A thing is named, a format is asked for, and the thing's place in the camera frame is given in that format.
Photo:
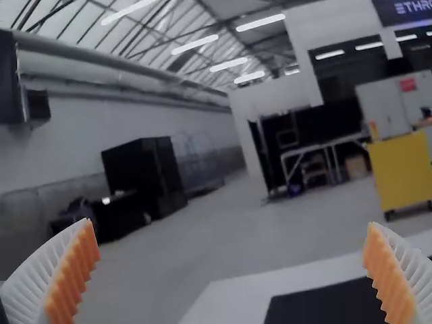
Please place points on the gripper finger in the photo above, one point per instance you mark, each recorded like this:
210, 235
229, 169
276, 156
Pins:
30, 283
401, 276

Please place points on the black mat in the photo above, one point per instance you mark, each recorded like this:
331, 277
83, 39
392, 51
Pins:
320, 303

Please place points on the yellow wheeled cart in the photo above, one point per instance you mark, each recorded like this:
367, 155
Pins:
405, 172

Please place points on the tall black cabinet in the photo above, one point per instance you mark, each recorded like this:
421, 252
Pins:
145, 172

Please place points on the grey metal cabinet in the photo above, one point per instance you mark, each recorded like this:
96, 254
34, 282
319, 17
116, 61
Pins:
381, 108

